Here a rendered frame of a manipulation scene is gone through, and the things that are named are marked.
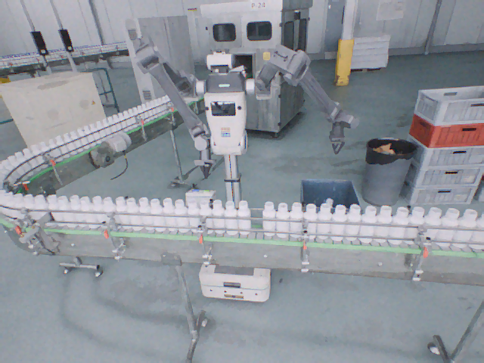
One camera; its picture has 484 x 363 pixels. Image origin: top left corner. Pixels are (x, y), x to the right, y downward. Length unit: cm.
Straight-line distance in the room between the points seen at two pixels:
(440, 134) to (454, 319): 159
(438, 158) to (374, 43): 746
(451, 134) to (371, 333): 195
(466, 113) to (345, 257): 221
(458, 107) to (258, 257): 240
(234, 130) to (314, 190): 66
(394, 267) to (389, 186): 190
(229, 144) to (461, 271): 128
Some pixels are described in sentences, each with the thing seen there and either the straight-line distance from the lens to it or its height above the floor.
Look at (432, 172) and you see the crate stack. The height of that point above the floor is 39.
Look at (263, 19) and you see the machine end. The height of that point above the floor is 177.
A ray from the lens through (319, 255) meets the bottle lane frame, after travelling 136.
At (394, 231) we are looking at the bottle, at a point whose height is 107.
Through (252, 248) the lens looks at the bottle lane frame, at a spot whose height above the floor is 95.
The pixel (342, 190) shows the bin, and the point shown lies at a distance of 193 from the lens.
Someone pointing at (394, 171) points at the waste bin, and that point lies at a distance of 319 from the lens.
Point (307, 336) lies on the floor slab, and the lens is 221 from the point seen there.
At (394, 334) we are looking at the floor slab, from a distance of 237.
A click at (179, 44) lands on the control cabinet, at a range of 795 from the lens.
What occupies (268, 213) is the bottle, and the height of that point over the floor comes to 113.
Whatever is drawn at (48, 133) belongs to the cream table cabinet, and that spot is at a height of 53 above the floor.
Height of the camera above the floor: 189
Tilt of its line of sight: 31 degrees down
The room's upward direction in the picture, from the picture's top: 4 degrees counter-clockwise
